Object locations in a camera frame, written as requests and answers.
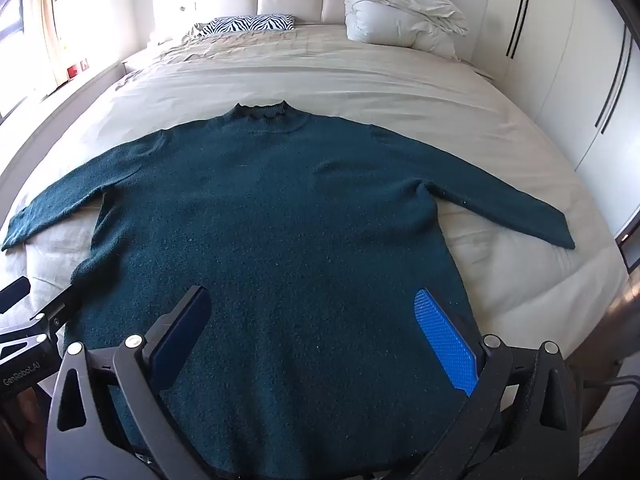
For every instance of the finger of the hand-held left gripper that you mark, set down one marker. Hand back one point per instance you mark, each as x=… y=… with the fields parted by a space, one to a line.
x=57 y=310
x=14 y=294

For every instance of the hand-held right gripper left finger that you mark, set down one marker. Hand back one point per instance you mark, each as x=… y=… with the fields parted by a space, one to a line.
x=180 y=340

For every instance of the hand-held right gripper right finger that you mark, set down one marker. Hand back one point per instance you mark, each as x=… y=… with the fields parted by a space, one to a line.
x=445 y=340

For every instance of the dark teal knit sweater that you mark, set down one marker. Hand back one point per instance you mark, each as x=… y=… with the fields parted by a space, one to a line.
x=280 y=210

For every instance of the small red box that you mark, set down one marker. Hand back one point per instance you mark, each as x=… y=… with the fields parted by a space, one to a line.
x=73 y=70

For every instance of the bed with beige cover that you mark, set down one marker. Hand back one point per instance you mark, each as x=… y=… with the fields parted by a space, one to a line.
x=400 y=85

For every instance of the sheer beige curtain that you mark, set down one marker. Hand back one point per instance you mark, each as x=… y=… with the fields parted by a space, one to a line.
x=42 y=15

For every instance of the white wardrobe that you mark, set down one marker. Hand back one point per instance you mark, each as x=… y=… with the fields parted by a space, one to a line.
x=565 y=60

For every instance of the zebra print pillow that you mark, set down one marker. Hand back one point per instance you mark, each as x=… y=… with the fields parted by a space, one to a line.
x=245 y=24

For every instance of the folded white duvet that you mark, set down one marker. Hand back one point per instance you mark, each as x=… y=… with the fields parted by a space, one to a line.
x=400 y=10

